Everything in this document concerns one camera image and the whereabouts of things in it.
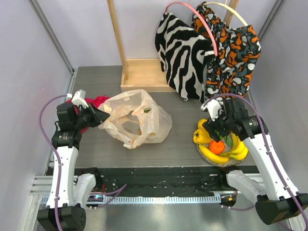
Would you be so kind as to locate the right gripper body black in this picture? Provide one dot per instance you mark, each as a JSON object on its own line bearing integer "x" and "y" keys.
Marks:
{"x": 220, "y": 127}

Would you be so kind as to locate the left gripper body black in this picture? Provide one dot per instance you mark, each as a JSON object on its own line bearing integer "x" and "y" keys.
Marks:
{"x": 82, "y": 119}

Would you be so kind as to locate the fake orange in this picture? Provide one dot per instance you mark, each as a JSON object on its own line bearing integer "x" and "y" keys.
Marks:
{"x": 216, "y": 147}

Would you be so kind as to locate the fake yellow lemon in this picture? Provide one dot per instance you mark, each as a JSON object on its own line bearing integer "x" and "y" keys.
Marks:
{"x": 200, "y": 123}

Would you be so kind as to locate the fake yellow bell pepper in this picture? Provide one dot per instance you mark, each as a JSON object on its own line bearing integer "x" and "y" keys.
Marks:
{"x": 201, "y": 136}

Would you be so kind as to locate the banana print plastic bag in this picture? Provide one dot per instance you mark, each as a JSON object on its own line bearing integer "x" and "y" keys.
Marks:
{"x": 135, "y": 119}

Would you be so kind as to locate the fake yellow banana bunch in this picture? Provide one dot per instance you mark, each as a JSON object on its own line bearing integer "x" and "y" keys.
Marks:
{"x": 207, "y": 154}

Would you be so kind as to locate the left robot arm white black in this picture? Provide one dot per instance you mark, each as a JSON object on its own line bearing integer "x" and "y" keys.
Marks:
{"x": 66, "y": 206}

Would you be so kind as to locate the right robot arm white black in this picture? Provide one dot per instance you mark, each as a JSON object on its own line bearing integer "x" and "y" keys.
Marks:
{"x": 278, "y": 198}

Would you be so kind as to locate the red cloth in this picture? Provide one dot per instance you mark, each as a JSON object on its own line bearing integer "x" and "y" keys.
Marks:
{"x": 96, "y": 102}

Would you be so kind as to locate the speckled silver plate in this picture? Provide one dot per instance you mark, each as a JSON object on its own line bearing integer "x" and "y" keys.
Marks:
{"x": 229, "y": 163}

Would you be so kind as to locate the wooden clothes rack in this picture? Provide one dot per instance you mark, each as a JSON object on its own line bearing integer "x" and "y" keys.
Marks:
{"x": 137, "y": 74}

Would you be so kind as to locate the orange camouflage garment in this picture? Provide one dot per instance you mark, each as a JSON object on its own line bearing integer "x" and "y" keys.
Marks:
{"x": 238, "y": 50}

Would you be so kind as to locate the black white zebra garment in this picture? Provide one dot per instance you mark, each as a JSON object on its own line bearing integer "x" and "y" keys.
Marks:
{"x": 183, "y": 56}

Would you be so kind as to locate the pink clothes hanger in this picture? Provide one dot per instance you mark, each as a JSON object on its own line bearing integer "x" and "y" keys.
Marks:
{"x": 200, "y": 18}

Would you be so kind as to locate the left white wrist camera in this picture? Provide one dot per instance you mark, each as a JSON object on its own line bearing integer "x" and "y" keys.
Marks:
{"x": 78, "y": 98}

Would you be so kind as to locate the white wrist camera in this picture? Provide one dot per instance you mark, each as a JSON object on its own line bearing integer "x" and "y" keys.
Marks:
{"x": 213, "y": 107}
{"x": 78, "y": 98}

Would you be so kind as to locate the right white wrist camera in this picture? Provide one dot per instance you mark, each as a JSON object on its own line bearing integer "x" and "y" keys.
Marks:
{"x": 213, "y": 107}

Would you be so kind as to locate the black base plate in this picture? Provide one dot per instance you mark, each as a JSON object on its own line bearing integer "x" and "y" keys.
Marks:
{"x": 164, "y": 181}

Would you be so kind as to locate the white cable duct strip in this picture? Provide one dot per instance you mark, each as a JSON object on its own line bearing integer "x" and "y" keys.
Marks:
{"x": 216, "y": 199}

